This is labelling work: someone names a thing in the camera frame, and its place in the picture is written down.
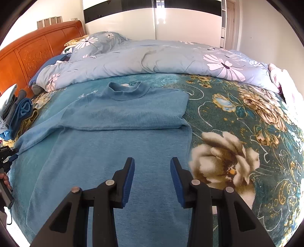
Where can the yellow patterned cloth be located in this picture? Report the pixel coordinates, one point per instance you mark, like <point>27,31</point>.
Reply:
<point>29,121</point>

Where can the light blue floral duvet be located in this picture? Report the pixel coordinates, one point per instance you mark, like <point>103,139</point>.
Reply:
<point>147,59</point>

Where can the light blue floral pillow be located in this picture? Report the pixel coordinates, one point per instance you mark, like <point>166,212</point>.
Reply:
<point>99,41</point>

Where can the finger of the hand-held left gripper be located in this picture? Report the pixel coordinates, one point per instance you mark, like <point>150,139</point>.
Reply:
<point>9,156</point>

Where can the white wardrobe with black stripe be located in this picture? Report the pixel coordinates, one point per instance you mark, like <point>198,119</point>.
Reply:
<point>147,21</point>

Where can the green floral bed blanket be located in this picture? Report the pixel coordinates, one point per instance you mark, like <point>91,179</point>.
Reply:
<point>237,118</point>

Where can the grey sock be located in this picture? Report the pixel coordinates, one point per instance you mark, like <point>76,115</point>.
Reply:
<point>38,89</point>

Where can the white door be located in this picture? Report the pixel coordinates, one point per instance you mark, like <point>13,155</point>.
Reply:
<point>232,23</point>

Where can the wooden headboard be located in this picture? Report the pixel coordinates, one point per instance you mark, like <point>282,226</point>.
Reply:
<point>35,52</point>

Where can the pink quilt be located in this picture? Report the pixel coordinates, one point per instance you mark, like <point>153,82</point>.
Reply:
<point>286,87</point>

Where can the person's left hand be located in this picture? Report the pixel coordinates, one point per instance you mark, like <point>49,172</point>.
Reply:
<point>8,185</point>

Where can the folded dark blue garment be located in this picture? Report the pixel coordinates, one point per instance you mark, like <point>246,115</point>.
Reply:
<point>21,114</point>

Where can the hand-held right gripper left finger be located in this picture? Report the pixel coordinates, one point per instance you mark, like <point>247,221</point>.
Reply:
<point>127,182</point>

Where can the folded white grey garment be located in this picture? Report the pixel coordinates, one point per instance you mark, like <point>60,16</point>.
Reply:
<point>8,104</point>

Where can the blue sweater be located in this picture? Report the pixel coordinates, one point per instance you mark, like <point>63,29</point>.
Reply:
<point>106,154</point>

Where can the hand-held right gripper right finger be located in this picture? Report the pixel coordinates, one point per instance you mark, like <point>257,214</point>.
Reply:
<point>177,182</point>

